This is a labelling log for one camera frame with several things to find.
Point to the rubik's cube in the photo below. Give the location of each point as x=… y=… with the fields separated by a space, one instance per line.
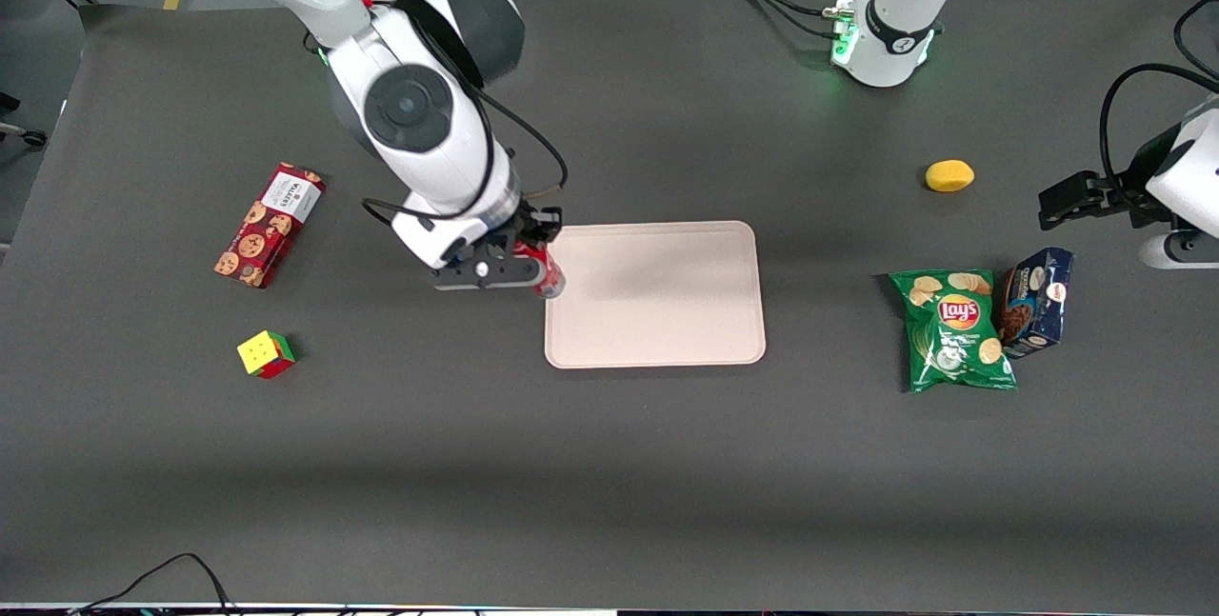
x=262 y=354

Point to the blue cookie box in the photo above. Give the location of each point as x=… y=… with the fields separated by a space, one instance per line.
x=1043 y=302

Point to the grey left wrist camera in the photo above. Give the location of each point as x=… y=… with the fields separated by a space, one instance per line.
x=1181 y=251

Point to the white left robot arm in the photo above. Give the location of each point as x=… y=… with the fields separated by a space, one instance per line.
x=890 y=45

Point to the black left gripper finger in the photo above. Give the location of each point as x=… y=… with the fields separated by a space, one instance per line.
x=1071 y=188
x=1067 y=213

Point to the green lays chips bag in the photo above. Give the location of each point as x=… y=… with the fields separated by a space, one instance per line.
x=952 y=330

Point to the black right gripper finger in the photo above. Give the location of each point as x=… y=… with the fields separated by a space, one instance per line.
x=522 y=245
x=549 y=221

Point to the dark grey table mat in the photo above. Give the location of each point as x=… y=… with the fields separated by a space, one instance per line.
x=609 y=483

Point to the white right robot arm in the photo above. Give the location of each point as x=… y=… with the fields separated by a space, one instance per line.
x=438 y=168

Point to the yellow lemon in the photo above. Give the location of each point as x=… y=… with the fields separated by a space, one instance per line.
x=949 y=176

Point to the red coke bottle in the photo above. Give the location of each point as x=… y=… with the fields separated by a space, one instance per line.
x=545 y=273

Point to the beige plastic tray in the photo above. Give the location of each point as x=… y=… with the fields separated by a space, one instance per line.
x=667 y=297

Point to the black chair base with caster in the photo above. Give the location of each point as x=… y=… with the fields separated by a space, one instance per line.
x=33 y=136

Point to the red cookie box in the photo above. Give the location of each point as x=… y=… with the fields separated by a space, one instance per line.
x=267 y=226

